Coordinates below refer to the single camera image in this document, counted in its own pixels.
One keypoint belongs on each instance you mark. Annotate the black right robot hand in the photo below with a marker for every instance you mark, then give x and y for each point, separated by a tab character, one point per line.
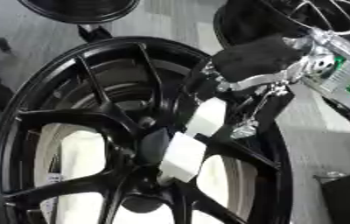
257	58

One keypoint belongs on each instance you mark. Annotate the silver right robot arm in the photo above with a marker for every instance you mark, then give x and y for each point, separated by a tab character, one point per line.
346	75

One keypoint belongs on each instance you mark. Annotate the black wheel stand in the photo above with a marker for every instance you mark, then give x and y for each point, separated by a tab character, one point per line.
94	32

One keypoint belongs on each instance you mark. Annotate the black spoked wheel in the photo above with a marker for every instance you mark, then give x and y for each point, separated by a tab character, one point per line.
88	116

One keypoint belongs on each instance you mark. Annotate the black box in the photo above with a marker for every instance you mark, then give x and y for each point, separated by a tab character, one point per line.
349	198

